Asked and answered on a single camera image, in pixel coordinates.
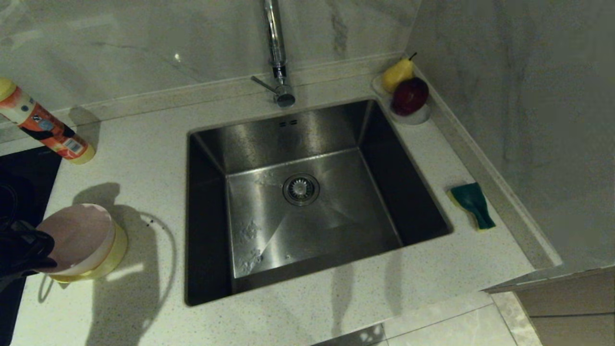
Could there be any green and yellow sponge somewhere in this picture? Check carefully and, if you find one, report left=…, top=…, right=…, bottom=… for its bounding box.
left=449, top=183, right=496, bottom=232

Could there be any stainless steel sink basin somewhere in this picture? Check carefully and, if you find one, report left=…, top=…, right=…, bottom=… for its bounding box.
left=185, top=99, right=453, bottom=307

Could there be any yellow pear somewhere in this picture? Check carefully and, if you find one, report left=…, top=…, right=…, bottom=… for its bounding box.
left=382, top=53, right=418, bottom=94

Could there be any yellow plastic bowl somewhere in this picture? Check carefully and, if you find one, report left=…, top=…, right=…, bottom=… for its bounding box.
left=48, top=223, right=129, bottom=283

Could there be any pink plastic bowl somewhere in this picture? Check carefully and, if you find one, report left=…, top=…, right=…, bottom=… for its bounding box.
left=36, top=204, right=116, bottom=276

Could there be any dark red apple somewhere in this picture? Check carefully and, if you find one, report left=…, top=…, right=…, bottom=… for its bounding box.
left=392, top=78, right=429, bottom=116

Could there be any orange label dish soap bottle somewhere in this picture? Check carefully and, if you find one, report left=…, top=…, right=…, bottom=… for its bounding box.
left=0, top=77, right=97, bottom=165

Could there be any black induction cooktop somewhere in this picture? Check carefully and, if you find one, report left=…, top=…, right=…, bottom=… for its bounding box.
left=0, top=147, right=63, bottom=346

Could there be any small white dish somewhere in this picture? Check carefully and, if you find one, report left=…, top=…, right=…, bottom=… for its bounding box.
left=371, top=74, right=431, bottom=126

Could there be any chrome faucet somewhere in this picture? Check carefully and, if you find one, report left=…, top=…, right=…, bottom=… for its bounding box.
left=251, top=0, right=296, bottom=108

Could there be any round metal drain strainer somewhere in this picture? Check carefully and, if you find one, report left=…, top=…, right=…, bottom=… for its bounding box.
left=282, top=173, right=320, bottom=207

